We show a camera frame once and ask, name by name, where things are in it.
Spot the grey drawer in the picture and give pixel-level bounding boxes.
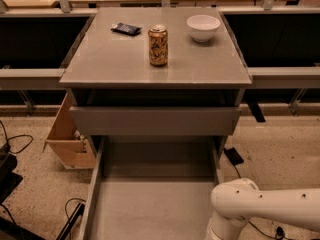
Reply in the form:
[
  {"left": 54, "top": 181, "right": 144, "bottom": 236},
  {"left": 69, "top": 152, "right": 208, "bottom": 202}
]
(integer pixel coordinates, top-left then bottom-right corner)
[
  {"left": 70, "top": 106, "right": 240, "bottom": 136},
  {"left": 79, "top": 138, "right": 219, "bottom": 240}
]

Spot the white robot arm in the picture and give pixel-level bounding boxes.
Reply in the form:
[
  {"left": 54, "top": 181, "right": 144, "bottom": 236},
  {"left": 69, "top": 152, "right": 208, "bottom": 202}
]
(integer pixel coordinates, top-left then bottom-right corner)
[{"left": 205, "top": 178, "right": 320, "bottom": 240}]

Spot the grey drawer cabinet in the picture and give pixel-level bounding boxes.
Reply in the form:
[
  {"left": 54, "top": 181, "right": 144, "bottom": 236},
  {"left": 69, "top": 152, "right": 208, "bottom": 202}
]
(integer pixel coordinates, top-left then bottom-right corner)
[{"left": 60, "top": 7, "right": 251, "bottom": 150}]

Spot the grey top drawer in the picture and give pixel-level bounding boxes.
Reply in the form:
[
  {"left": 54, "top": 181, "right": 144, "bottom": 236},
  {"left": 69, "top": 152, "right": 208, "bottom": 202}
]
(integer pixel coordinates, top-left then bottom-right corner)
[{"left": 70, "top": 106, "right": 240, "bottom": 136}]

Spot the patterned drink can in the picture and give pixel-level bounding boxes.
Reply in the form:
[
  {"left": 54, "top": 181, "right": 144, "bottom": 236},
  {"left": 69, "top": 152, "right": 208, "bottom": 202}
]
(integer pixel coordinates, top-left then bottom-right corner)
[{"left": 148, "top": 24, "right": 168, "bottom": 66}]

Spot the black power adapter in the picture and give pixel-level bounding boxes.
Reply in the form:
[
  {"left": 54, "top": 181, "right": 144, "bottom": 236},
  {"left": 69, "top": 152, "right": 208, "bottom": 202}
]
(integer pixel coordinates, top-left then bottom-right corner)
[{"left": 224, "top": 148, "right": 244, "bottom": 165}]

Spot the dark blue snack packet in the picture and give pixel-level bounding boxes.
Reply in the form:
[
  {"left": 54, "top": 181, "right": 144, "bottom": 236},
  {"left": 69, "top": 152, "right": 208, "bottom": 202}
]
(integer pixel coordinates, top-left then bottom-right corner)
[{"left": 111, "top": 23, "right": 142, "bottom": 36}]

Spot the cardboard box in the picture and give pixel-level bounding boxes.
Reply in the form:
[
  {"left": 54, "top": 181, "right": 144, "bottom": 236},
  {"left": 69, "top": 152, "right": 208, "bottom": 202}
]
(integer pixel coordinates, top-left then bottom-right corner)
[{"left": 46, "top": 95, "right": 96, "bottom": 169}]

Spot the white ceramic bowl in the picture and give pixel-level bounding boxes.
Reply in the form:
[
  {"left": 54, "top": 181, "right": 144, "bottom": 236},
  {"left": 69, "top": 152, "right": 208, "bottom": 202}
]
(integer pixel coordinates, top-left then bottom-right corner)
[{"left": 187, "top": 15, "right": 221, "bottom": 42}]

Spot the black stand leg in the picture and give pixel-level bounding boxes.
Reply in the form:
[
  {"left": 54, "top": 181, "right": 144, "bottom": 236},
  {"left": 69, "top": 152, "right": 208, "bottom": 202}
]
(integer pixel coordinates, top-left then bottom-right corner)
[{"left": 56, "top": 203, "right": 85, "bottom": 240}]

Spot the black equipment left edge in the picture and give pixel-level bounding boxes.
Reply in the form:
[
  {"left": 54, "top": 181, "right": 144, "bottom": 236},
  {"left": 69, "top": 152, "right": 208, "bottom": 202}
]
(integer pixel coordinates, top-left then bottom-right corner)
[{"left": 0, "top": 144, "right": 23, "bottom": 204}]

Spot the grey metal rail frame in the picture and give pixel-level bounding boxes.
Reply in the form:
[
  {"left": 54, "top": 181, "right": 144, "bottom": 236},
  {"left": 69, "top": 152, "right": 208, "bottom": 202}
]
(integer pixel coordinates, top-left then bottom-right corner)
[{"left": 0, "top": 0, "right": 320, "bottom": 89}]

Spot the black floor cable left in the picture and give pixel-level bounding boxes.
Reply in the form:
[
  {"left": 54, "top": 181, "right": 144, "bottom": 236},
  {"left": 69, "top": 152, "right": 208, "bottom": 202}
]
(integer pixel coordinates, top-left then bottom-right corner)
[{"left": 0, "top": 120, "right": 34, "bottom": 155}]

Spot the black floor cable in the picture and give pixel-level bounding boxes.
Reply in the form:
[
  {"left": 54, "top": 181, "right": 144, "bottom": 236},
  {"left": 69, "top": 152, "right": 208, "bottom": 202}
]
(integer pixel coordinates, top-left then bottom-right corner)
[
  {"left": 233, "top": 163, "right": 301, "bottom": 240},
  {"left": 0, "top": 120, "right": 34, "bottom": 155}
]

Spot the black floor cable right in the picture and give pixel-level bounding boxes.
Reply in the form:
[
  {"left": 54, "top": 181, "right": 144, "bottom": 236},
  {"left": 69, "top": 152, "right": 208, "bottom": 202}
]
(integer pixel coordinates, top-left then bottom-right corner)
[{"left": 233, "top": 163, "right": 301, "bottom": 240}]

